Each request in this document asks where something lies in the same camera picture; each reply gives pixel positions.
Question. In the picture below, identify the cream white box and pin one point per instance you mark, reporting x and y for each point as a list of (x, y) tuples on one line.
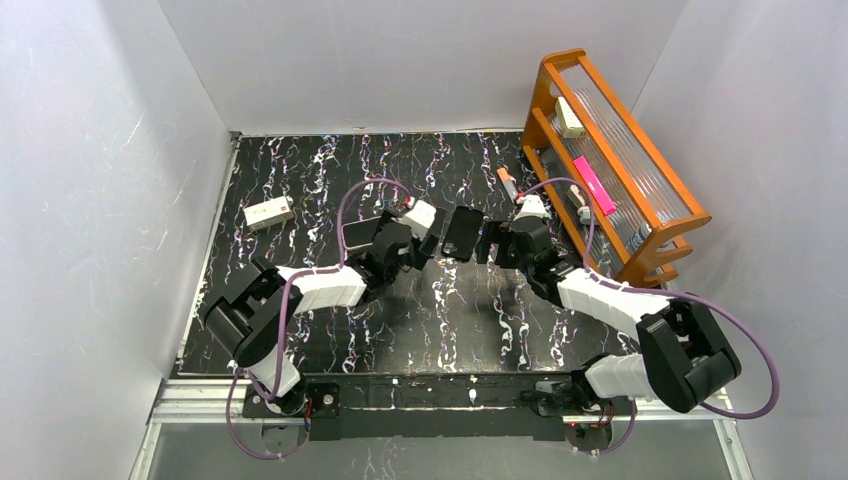
[(566, 123)]

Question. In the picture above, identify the white red small box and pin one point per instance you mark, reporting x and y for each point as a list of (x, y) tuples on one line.
[(276, 211)]

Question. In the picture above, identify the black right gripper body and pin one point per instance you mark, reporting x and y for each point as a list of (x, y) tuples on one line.
[(499, 242)]

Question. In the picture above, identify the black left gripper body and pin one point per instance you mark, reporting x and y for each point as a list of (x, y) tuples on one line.
[(416, 245)]

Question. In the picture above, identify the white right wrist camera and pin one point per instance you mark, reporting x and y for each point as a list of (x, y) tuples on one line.
[(531, 206)]

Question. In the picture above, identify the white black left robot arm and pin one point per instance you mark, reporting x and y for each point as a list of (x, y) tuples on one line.
[(250, 317)]

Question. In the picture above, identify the orange wooden shelf rack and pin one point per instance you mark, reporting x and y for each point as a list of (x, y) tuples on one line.
[(642, 184)]

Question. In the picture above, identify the pink cased smartphone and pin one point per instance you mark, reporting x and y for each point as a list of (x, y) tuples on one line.
[(360, 233)]

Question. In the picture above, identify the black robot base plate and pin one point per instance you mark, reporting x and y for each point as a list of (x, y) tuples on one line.
[(544, 407)]

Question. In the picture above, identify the white grey small device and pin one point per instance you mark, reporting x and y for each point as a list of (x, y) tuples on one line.
[(582, 201)]

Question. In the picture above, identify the black phone case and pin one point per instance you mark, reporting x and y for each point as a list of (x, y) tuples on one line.
[(463, 233)]

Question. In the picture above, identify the orange grey marker pen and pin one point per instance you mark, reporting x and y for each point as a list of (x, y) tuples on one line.
[(509, 184)]

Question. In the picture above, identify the pink flat box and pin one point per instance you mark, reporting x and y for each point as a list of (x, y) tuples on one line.
[(600, 195)]

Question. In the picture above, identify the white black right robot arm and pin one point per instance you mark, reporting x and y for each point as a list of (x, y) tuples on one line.
[(683, 358)]

